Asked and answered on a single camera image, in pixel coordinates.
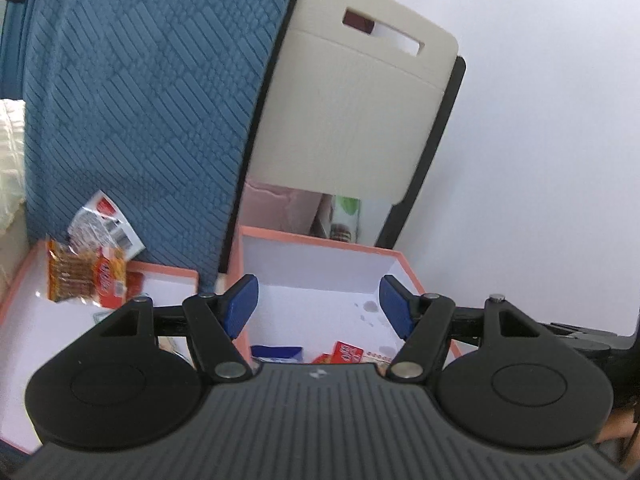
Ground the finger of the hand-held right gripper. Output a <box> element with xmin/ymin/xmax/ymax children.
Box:
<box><xmin>537</xmin><ymin>321</ymin><xmax>640</xmax><ymax>362</ymax></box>

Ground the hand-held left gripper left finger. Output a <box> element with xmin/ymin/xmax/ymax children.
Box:
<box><xmin>99</xmin><ymin>274</ymin><xmax>261</xmax><ymax>384</ymax></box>

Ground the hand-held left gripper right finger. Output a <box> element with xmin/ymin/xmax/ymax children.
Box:
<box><xmin>378</xmin><ymin>274</ymin><xmax>543</xmax><ymax>382</ymax></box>

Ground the blue and white snack packet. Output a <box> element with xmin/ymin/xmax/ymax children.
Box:
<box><xmin>250</xmin><ymin>345</ymin><xmax>306</xmax><ymax>367</ymax></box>

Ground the shiny red snack packet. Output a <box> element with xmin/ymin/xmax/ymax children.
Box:
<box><xmin>312</xmin><ymin>340</ymin><xmax>367</xmax><ymax>367</ymax></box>

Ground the pink-rimmed white cardboard box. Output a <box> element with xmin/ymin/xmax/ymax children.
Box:
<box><xmin>227</xmin><ymin>226</ymin><xmax>467</xmax><ymax>373</ymax></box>

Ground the small red sausage stick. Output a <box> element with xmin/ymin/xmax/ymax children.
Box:
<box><xmin>124</xmin><ymin>269</ymin><xmax>147</xmax><ymax>297</ymax></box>

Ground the white and red snack packet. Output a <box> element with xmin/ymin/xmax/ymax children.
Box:
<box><xmin>66</xmin><ymin>190</ymin><xmax>147</xmax><ymax>262</ymax></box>

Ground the brown sticks snack packet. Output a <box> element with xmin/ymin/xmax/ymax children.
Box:
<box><xmin>46</xmin><ymin>239</ymin><xmax>130</xmax><ymax>309</ymax></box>

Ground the pink-rimmed white box lid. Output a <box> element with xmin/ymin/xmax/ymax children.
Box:
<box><xmin>0</xmin><ymin>242</ymin><xmax>201</xmax><ymax>457</ymax></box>

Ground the person's right hand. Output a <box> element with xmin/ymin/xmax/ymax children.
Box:
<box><xmin>594</xmin><ymin>404</ymin><xmax>640</xmax><ymax>462</ymax></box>

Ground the green and white package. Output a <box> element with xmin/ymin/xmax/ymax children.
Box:
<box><xmin>327</xmin><ymin>194</ymin><xmax>362</xmax><ymax>244</ymax></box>

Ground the pink wrapped package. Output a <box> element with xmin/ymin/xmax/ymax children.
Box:
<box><xmin>244</xmin><ymin>179</ymin><xmax>323</xmax><ymax>237</ymax></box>

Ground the blue quilted cushion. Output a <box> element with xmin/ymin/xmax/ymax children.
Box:
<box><xmin>21</xmin><ymin>0</ymin><xmax>297</xmax><ymax>287</ymax></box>

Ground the cream quilted pillow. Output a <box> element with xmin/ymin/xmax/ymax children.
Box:
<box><xmin>0</xmin><ymin>99</ymin><xmax>28</xmax><ymax>237</ymax></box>

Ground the blue curtain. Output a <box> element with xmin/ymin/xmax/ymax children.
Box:
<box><xmin>0</xmin><ymin>0</ymin><xmax>53</xmax><ymax>103</ymax></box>

